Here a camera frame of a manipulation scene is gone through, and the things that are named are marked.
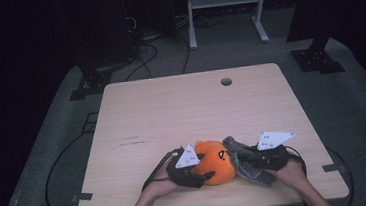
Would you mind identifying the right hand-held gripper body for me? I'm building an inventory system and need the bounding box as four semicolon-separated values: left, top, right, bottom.
247;128;301;174

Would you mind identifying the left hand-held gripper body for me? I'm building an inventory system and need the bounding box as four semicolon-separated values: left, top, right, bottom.
164;142;209;192

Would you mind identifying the orange plush toy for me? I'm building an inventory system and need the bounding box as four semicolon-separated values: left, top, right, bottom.
188;138;239;187

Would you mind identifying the grey fluffy cloth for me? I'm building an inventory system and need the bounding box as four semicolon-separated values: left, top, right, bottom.
221;131;278;192

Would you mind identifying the person's left hand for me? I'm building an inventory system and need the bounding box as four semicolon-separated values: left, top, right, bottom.
140;165;180;201

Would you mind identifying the person's right hand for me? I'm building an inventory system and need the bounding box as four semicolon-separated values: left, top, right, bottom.
265;157;308;194

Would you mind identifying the dark tape strip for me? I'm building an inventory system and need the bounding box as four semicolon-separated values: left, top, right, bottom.
321;162;347;174
71;190;94;203

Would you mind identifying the black stand base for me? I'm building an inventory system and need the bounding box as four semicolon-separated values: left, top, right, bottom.
289;33;347;77
66;60;116;102

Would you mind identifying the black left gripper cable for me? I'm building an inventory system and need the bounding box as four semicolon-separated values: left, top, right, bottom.
137;148;183;192

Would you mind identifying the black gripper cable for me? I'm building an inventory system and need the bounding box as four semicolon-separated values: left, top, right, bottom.
283;143;311;206
137;148;183;192

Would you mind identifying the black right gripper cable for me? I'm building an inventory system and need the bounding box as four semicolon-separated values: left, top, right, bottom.
283;143;311;206

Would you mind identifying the long black floor cable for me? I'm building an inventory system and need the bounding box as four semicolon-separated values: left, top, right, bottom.
39;130;96;206
324;142;358;206

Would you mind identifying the thin black background cable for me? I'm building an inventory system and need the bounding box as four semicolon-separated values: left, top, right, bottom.
178;33;193;75

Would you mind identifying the black floor frame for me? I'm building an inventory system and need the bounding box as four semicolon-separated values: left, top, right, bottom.
79;110;101;135

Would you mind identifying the black looped background cable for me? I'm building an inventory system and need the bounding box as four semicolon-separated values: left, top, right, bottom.
122;41;162;82

